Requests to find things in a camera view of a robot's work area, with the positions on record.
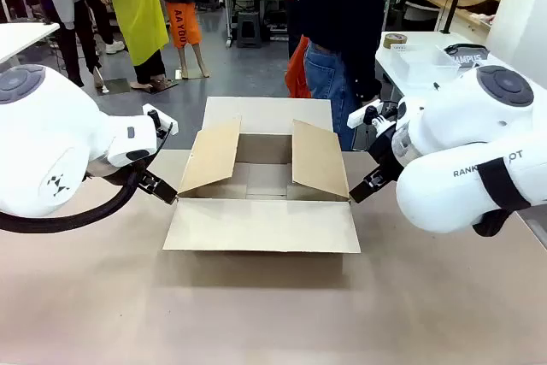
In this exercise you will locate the brown tape roll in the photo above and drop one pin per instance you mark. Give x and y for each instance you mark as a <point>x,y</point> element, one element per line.
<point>395,39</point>

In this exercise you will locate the wooden table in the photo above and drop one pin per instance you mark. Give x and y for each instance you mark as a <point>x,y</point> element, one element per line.
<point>474,8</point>

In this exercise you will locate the orange bag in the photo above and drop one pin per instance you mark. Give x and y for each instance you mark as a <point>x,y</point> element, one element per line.
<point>298,70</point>

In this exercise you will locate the person's left forearm dark sleeve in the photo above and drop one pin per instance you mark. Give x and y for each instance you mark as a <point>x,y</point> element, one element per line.
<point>365,66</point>

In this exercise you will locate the orange printed shorts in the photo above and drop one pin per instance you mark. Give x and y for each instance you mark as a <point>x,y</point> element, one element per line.
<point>184,25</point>

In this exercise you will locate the mannequin base plate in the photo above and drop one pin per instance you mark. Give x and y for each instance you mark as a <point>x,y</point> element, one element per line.
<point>113,86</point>

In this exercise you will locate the person in dark sweater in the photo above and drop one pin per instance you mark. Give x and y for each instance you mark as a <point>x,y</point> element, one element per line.
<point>337,6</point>

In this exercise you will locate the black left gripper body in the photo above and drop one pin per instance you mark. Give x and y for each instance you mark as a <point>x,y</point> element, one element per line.
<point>144,178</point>

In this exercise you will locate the brown cardboard box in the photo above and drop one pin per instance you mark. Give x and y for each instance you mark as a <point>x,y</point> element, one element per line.
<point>256,228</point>

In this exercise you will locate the yellow apron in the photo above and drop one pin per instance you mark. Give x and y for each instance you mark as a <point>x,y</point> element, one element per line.
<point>139,6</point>

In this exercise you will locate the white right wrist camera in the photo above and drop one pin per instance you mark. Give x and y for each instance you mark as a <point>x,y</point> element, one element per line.
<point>363,113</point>

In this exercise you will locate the clear plastic tray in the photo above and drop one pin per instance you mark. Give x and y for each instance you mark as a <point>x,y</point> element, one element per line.
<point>421,63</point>

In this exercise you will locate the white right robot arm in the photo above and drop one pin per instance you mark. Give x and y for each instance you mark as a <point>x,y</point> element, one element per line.
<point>461,125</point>

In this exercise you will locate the white partition panel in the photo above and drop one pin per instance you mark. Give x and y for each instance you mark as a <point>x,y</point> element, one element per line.
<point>521,10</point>

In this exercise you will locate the black lamp pole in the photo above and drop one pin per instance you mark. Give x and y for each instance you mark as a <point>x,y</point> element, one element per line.
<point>451,10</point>

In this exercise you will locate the black plastic stool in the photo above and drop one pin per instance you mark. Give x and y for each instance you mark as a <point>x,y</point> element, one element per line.
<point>249,29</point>

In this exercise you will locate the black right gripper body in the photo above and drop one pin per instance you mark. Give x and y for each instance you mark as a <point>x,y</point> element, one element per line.
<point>384,151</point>

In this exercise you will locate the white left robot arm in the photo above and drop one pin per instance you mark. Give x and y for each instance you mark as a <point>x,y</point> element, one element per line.
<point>42,147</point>

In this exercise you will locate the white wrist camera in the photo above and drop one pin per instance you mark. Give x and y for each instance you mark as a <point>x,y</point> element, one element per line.
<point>166,119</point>
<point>363,113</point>

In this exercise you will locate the white sneaker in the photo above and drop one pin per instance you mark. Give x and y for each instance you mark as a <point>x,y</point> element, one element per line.
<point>114,47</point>

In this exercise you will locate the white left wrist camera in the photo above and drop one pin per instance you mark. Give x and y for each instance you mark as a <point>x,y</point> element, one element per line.
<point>166,119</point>

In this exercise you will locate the black printed bag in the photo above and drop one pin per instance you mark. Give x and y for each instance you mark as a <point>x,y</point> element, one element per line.
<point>470,57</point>

